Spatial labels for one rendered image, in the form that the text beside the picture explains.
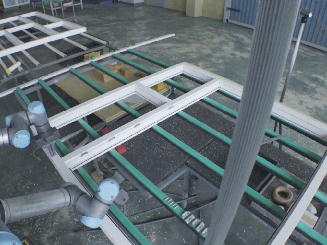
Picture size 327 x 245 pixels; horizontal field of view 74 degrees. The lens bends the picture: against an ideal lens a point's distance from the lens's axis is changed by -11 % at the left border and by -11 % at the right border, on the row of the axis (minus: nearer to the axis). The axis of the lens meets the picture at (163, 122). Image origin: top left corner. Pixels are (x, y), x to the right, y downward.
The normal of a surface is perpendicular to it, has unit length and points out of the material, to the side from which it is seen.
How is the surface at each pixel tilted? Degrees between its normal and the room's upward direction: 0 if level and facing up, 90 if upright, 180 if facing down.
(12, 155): 0
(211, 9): 90
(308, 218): 0
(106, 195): 43
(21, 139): 90
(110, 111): 0
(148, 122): 90
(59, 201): 72
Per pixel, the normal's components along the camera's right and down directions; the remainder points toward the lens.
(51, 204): 0.90, -0.01
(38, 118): 0.53, 0.52
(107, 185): 0.17, -0.17
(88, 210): -0.30, -0.40
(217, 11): -0.73, 0.41
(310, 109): 0.00, -0.79
